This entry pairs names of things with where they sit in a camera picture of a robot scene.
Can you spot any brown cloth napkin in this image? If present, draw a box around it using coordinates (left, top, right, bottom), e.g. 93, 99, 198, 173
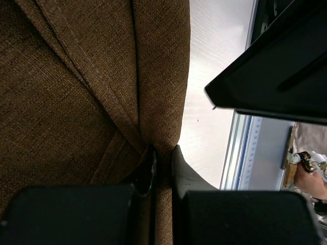
1, 1, 191, 244

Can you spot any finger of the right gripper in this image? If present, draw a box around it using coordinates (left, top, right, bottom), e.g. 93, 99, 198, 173
205, 1, 326, 125

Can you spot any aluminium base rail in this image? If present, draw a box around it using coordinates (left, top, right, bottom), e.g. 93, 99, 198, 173
220, 112, 262, 190

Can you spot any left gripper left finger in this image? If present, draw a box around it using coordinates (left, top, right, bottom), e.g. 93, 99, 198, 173
1, 146, 156, 244

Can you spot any bystander bare hand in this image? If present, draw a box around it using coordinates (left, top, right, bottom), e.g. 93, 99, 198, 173
294, 163, 326, 200

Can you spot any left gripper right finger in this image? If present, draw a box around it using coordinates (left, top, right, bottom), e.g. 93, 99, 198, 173
172, 146, 322, 244

